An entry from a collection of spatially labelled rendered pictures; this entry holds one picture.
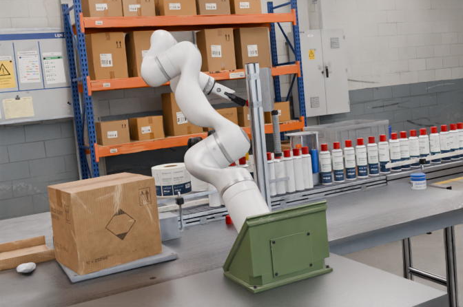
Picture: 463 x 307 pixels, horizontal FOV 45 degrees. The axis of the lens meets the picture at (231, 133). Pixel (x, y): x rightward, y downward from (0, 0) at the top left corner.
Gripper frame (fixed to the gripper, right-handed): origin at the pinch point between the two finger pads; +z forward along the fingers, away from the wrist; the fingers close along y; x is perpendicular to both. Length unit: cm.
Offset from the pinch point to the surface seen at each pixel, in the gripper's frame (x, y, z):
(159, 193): 57, 35, -11
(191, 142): 26.7, 20.4, -9.6
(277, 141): 9.6, -9.3, 20.8
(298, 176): 19.7, 2.7, 41.5
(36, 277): 88, -55, -50
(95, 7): -52, 360, -107
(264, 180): 27.8, -16.6, 20.6
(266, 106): -1.7, -16.5, 7.3
